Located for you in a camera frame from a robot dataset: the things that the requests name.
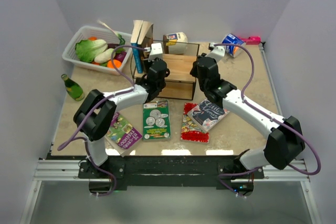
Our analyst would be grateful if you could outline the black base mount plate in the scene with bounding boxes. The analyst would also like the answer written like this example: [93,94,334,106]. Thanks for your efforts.
[78,155,264,196]

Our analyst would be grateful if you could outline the orange toy fruit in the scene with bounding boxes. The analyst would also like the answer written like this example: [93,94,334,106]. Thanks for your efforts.
[107,59,122,69]

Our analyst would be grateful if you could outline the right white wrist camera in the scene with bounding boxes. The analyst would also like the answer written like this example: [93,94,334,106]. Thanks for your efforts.
[206,42,225,61]

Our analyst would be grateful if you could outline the white toy radish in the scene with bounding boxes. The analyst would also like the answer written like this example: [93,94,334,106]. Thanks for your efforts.
[94,48,114,64]

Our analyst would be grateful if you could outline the Little Women book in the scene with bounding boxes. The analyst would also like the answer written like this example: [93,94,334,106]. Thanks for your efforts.
[187,99,230,132]

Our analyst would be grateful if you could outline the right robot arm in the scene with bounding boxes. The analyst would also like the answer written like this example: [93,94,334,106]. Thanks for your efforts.
[191,56,305,178]

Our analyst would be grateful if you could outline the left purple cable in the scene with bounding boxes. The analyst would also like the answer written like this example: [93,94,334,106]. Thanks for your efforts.
[57,45,150,196]

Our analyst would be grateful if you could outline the blue 26-storey treehouse book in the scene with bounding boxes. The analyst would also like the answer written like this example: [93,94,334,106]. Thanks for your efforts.
[130,20,143,73]

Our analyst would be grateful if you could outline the green glass bottle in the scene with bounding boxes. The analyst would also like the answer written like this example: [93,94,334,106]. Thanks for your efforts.
[61,74,85,101]

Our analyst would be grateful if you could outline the green coin book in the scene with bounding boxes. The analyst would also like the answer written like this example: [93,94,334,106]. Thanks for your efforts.
[143,100,171,142]

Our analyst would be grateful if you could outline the white plastic basket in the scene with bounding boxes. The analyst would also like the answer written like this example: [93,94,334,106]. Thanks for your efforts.
[62,26,131,76]

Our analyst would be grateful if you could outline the dark Edward Tulane book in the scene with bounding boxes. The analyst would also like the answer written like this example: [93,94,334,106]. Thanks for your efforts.
[138,21,153,48]

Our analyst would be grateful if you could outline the toy cabbage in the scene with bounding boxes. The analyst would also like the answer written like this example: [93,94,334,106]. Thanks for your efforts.
[75,39,108,63]

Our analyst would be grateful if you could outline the wood and wire shelf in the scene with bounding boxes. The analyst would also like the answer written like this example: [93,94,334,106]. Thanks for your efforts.
[130,40,201,101]

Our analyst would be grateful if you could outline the red patterned book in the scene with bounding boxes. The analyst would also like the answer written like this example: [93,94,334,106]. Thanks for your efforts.
[181,102,209,144]

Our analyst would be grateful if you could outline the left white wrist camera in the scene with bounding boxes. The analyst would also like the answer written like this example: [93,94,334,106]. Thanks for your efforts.
[144,43,163,61]

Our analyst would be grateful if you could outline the white cartoon mug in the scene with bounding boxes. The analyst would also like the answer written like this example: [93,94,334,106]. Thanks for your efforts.
[163,32,188,55]

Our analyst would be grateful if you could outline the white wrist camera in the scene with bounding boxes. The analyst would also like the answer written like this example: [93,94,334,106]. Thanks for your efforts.
[206,42,225,61]
[144,43,163,61]

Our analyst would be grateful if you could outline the purple toy eggplant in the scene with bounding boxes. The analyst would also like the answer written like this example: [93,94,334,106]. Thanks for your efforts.
[114,51,127,63]

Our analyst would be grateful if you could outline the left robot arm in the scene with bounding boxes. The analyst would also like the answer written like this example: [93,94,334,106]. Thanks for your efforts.
[73,59,170,178]

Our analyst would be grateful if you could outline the pink stapler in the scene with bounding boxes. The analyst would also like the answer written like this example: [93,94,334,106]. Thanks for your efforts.
[241,36,261,45]

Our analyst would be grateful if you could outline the purple 117-storey treehouse book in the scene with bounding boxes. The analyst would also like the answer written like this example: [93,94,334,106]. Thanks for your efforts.
[105,112,142,157]

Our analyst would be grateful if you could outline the toy spring onion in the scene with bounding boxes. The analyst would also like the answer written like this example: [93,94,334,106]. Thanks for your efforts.
[97,19,127,54]

